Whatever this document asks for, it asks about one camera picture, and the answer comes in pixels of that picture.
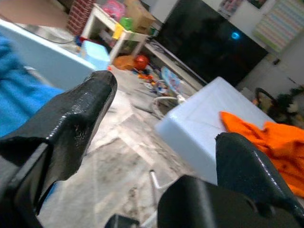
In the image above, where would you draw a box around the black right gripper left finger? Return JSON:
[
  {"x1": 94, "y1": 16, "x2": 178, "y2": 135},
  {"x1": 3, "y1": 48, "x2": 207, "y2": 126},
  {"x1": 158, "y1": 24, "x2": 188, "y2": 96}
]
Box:
[{"x1": 0, "y1": 70, "x2": 118, "y2": 228}]

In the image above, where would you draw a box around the yellow cloth piece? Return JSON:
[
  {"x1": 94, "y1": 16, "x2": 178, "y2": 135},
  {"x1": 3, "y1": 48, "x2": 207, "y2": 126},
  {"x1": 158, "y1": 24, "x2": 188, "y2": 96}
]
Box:
[{"x1": 111, "y1": 23, "x2": 125, "y2": 40}]

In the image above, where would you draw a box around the brown cardboard box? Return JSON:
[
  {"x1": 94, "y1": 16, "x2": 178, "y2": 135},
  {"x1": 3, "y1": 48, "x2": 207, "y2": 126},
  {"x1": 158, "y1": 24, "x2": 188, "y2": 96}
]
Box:
[{"x1": 123, "y1": 0, "x2": 157, "y2": 35}]

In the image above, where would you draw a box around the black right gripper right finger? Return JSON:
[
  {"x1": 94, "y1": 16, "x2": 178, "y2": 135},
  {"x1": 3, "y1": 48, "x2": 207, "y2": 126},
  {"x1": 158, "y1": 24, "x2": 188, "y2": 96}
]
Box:
[{"x1": 215, "y1": 132, "x2": 304, "y2": 228}]

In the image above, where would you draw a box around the white side table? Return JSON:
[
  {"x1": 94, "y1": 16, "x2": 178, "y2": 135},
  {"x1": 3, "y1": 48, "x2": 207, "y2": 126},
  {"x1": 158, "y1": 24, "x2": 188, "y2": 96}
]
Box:
[{"x1": 84, "y1": 3, "x2": 149, "y2": 61}]

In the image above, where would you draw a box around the green toy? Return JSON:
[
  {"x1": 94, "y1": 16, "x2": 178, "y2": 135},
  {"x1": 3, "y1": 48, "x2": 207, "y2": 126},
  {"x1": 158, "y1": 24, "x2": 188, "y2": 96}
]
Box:
[{"x1": 120, "y1": 17, "x2": 133, "y2": 31}]

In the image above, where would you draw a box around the pale blue folding table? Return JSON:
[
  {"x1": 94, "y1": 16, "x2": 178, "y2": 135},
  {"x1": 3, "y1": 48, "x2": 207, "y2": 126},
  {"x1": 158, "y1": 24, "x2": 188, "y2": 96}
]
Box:
[{"x1": 148, "y1": 76, "x2": 279, "y2": 198}]

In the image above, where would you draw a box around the orange bag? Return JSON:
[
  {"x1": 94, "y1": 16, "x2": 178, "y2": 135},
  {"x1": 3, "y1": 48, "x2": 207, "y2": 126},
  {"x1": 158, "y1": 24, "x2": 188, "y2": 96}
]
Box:
[{"x1": 113, "y1": 55, "x2": 136, "y2": 71}]

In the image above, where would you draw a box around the black television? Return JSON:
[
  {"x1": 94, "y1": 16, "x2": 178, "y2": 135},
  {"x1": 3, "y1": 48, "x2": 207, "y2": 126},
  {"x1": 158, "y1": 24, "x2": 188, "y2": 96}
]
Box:
[{"x1": 155, "y1": 0, "x2": 269, "y2": 87}]

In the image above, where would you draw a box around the blue shirt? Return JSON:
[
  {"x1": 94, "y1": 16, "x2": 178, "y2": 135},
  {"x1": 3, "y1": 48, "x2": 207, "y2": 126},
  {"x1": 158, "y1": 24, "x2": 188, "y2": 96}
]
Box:
[{"x1": 0, "y1": 35, "x2": 65, "y2": 138}]

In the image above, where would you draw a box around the red ball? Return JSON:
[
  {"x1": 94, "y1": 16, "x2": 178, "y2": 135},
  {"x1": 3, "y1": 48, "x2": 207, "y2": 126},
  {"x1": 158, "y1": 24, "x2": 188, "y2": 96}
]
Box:
[{"x1": 134, "y1": 54, "x2": 150, "y2": 71}]

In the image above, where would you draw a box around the orange shirt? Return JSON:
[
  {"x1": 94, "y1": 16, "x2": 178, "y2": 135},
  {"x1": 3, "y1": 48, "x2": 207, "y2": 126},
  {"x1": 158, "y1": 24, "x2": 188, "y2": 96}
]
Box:
[{"x1": 219, "y1": 111, "x2": 304, "y2": 198}]

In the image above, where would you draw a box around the light blue storage box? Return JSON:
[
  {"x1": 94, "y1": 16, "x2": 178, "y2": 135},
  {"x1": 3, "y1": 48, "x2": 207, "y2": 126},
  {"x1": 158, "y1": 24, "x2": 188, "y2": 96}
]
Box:
[{"x1": 80, "y1": 39, "x2": 111, "y2": 71}]

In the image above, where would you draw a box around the pink bag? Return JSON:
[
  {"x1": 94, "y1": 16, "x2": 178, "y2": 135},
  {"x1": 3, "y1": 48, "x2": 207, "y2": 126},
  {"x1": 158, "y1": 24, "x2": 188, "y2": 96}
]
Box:
[{"x1": 102, "y1": 0, "x2": 126, "y2": 21}]

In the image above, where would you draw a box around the red brick pillar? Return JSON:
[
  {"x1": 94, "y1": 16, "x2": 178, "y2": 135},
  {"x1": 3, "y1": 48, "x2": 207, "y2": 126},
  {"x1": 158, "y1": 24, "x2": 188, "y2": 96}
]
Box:
[{"x1": 67, "y1": 0, "x2": 95, "y2": 36}]

